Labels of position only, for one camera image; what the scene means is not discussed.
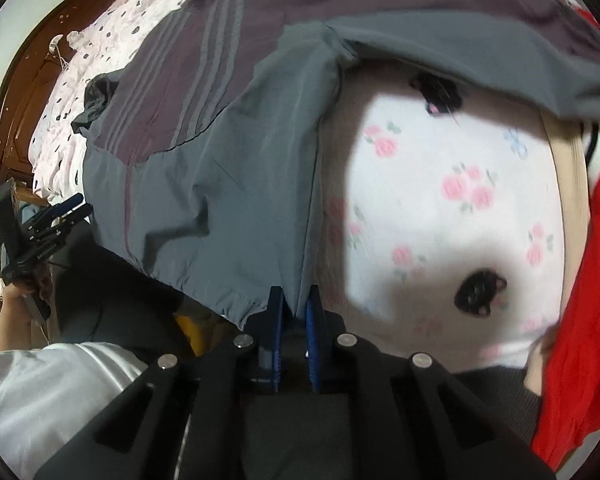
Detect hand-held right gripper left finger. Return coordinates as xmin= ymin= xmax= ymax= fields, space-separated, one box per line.
xmin=32 ymin=286 xmax=284 ymax=480

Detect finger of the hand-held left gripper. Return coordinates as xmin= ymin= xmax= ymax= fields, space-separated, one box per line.
xmin=26 ymin=192 xmax=85 ymax=235
xmin=29 ymin=203 xmax=94 ymax=262

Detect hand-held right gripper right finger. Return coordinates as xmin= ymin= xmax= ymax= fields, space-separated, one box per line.
xmin=306 ymin=284 xmax=557 ymax=480

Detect person's left forearm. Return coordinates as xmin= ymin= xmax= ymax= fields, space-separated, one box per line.
xmin=0 ymin=301 xmax=42 ymax=354

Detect person's left hand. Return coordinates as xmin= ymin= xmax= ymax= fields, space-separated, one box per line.
xmin=2 ymin=264 xmax=55 ymax=311

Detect person's dark pants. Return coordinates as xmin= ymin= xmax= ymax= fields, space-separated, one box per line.
xmin=50 ymin=220 xmax=202 ymax=362

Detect wooden headboard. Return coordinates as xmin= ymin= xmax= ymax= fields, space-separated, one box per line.
xmin=0 ymin=0 xmax=119 ymax=206

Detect floral cat print quilt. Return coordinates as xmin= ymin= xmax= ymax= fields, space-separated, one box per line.
xmin=30 ymin=0 xmax=600 ymax=377

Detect red and white jersey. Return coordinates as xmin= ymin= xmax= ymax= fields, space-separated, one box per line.
xmin=502 ymin=0 xmax=600 ymax=467

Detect beige garment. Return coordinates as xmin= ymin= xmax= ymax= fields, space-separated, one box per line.
xmin=525 ymin=110 xmax=597 ymax=397

